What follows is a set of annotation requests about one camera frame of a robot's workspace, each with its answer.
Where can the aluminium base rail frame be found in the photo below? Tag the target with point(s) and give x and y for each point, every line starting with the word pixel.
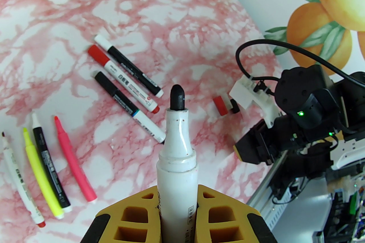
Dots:
pixel 285 193

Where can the pink highlighter pen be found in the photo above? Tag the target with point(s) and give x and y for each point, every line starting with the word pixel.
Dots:
pixel 72 159

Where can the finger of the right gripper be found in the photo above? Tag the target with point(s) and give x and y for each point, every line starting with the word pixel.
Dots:
pixel 253 145

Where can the thin black pen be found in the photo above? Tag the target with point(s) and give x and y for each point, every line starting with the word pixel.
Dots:
pixel 48 165

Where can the thin white pen red end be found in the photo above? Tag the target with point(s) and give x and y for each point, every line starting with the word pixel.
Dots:
pixel 20 179

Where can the yellow highlighter pen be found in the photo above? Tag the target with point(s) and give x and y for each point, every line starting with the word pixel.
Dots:
pixel 41 176

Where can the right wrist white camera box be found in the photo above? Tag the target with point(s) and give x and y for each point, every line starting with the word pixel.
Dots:
pixel 251 93

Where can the red pen cap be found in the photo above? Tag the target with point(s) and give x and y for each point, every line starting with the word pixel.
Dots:
pixel 220 105

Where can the black marker white end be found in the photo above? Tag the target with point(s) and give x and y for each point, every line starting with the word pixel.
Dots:
pixel 128 68

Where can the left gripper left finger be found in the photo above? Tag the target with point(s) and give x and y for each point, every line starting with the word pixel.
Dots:
pixel 128 222

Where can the white marker black tip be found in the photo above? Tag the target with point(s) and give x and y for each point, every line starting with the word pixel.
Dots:
pixel 176 179

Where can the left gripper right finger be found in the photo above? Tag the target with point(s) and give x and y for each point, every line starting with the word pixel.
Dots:
pixel 228 222

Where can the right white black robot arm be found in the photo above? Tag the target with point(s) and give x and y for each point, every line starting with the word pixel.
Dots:
pixel 350 155

